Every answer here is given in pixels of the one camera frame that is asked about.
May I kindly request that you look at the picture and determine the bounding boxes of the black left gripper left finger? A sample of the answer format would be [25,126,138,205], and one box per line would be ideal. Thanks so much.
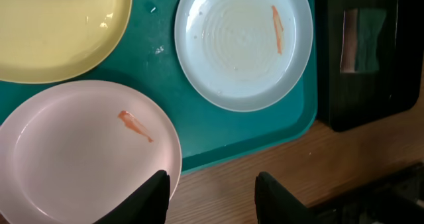
[95,170,170,224]

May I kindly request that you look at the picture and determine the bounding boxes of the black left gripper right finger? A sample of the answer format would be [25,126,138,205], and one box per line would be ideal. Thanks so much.
[254,172,318,224]

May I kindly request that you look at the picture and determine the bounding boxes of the pink white plate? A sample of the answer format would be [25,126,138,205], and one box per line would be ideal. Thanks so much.
[1,80,182,223]

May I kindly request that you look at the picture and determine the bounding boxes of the light blue plate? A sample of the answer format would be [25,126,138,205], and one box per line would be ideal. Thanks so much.
[174,0,313,112]

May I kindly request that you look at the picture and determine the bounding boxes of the green scrubbing sponge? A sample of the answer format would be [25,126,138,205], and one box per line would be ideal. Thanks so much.
[340,8,386,74]

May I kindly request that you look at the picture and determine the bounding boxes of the black water tray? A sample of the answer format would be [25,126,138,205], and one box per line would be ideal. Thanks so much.
[315,0,423,132]

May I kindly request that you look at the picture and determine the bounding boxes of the teal serving tray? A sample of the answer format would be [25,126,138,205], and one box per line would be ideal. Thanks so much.
[1,0,317,173]

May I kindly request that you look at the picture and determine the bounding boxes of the yellow plate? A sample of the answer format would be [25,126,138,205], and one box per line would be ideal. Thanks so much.
[1,0,133,84]

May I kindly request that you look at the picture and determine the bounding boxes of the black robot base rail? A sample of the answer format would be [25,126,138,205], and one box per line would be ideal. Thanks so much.
[310,162,423,224]

